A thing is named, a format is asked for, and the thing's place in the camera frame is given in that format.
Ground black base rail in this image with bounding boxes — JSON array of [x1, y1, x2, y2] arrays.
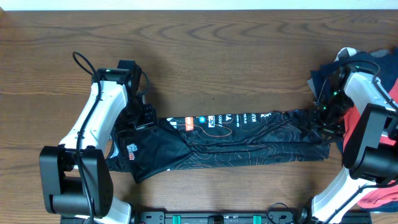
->
[[60, 210, 373, 224]]

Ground black orange patterned jersey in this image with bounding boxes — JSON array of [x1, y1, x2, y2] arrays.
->
[[106, 110, 330, 183]]

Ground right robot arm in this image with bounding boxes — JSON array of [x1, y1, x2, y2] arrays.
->
[[306, 65, 397, 223]]

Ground red garment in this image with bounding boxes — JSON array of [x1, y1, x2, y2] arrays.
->
[[341, 86, 398, 210]]

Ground navy blue garment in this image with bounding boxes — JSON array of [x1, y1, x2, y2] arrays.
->
[[308, 47, 397, 102]]

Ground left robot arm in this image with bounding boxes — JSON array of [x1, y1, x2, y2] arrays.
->
[[39, 60, 157, 223]]

